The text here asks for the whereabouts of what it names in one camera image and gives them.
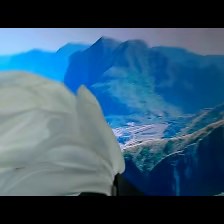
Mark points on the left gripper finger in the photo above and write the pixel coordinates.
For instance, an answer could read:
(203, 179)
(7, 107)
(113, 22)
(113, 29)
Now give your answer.
(124, 187)

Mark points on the white garment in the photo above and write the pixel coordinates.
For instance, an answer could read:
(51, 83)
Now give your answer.
(50, 140)

